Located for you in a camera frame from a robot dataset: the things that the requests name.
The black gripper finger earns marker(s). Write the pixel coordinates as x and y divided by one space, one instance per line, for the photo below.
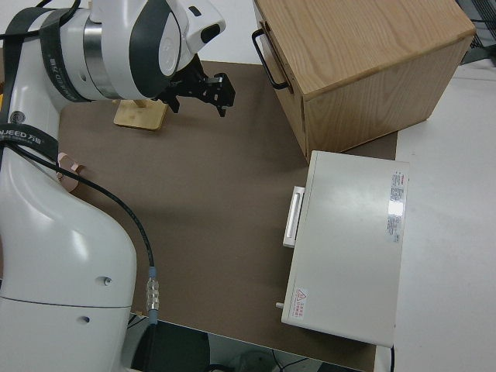
222 95
174 104

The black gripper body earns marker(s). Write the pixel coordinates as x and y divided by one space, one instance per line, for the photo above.
186 85

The pink mug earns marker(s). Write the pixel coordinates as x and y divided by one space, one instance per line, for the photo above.
71 185

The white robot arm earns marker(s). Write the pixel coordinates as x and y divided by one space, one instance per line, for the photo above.
77 240

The wooden mug tree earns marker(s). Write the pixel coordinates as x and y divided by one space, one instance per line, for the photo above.
139 116

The brown table mat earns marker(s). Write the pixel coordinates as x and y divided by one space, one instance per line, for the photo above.
213 174

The wooden cabinet box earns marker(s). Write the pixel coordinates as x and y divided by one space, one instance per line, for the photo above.
368 38

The white toaster oven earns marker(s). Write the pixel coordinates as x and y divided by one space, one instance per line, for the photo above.
348 240

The black mesh panel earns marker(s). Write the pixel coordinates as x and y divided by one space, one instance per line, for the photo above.
482 35

